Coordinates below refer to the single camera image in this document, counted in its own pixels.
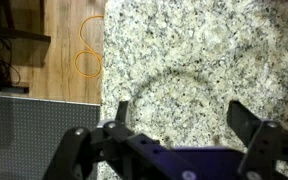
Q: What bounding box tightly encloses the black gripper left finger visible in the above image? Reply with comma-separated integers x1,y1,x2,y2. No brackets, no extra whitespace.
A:
43,100,199,180

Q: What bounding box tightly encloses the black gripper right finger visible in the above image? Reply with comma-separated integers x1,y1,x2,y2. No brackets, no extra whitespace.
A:
226,100,288,180

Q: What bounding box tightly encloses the grey perforated panel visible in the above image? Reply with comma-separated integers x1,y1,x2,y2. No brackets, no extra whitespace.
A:
0,94,102,180

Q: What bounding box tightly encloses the orange cable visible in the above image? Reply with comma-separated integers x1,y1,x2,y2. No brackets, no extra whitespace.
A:
73,14,105,80

